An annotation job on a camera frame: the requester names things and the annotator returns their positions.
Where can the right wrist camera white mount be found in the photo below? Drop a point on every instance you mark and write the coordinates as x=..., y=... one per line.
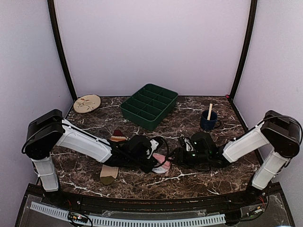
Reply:
x=188, y=145

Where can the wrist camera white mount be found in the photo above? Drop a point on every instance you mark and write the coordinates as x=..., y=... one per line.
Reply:
x=152, y=148
x=188, y=145

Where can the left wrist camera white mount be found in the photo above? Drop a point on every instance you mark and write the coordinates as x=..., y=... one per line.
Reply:
x=152, y=148

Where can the round beige floral coaster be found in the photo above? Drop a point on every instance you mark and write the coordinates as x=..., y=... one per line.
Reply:
x=86, y=104

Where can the black frame post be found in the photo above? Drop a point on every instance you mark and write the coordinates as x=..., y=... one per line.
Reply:
x=60, y=50
x=245, y=49

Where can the left black frame post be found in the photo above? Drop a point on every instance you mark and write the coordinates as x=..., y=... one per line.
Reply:
x=60, y=50

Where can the small circuit board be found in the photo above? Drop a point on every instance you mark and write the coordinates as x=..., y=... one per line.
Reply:
x=76, y=217

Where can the dark blue mug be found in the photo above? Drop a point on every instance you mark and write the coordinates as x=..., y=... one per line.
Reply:
x=212, y=123

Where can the black front rail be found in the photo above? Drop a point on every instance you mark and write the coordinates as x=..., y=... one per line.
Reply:
x=96, y=203

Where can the white slotted cable duct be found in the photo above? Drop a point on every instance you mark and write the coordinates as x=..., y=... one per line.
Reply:
x=110, y=221

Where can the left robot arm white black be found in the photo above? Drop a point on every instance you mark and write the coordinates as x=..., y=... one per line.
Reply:
x=51, y=129

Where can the right black frame post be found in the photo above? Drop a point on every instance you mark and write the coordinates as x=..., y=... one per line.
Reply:
x=245, y=49

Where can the green compartment tray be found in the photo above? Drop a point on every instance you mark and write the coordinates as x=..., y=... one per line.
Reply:
x=149, y=106

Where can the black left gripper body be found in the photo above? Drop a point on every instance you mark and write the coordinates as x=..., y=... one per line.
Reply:
x=134, y=161

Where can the beige striped sock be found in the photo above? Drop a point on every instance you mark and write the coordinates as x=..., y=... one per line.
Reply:
x=108, y=174

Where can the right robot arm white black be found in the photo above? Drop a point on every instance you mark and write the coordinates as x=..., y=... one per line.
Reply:
x=283, y=133

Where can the wooden stick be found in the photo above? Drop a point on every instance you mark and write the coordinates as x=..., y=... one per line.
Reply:
x=209, y=111

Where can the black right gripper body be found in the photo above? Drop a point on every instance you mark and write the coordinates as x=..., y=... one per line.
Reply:
x=190, y=160

